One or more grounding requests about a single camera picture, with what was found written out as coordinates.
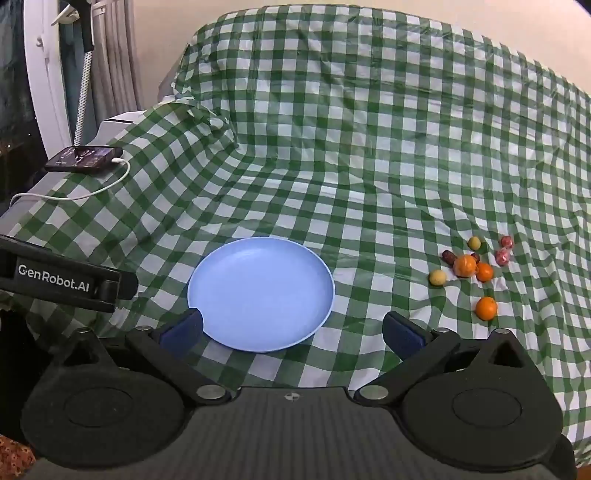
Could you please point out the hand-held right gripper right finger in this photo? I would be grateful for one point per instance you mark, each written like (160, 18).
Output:
(401, 333)

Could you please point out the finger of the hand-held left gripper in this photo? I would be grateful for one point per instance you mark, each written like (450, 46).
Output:
(117, 290)

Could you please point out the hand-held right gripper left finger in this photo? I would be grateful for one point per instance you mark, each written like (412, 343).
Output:
(184, 328)

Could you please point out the small yellow fruit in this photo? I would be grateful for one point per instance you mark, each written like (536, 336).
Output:
(474, 242)
(437, 278)

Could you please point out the blue round plate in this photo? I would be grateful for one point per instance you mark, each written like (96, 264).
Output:
(261, 290)

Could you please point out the small orange mandarin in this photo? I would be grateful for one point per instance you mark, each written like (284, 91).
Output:
(485, 273)
(465, 265)
(486, 308)

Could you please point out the red lychee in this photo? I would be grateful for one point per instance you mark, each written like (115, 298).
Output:
(502, 256)
(507, 241)

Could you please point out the black smartphone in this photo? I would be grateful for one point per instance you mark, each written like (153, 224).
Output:
(83, 159)

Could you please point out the dark window pane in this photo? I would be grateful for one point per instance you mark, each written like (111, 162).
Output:
(14, 115)

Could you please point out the black white braided pole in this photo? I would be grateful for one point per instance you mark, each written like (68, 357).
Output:
(83, 92)

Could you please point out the orange patterned cloth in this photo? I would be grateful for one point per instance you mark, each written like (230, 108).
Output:
(14, 459)

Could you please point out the green white checkered tablecloth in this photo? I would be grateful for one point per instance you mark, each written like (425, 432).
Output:
(332, 138)

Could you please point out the grey curtain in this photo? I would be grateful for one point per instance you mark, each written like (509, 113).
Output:
(117, 55)

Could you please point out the white door frame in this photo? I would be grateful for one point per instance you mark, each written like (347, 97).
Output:
(46, 83)

